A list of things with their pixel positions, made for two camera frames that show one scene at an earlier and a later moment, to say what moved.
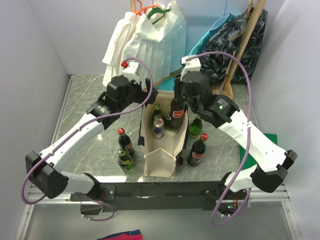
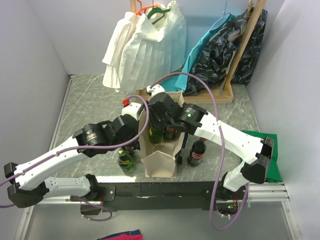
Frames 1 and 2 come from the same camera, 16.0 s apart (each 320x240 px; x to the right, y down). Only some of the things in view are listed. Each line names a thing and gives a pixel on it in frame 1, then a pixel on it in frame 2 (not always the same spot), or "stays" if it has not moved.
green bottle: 126,160 stays
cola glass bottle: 177,110 to 169,134
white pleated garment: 156,38 stays
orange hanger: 139,12 stays
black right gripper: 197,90 to 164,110
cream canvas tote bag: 160,154 stays
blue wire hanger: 223,13 stays
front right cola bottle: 197,152 stays
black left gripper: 143,95 to 133,144
